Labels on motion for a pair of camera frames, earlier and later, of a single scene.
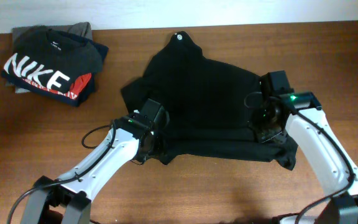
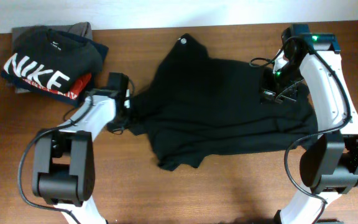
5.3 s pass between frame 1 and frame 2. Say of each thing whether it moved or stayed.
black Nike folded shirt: stayed
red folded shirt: stayed
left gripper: moved
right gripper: moved
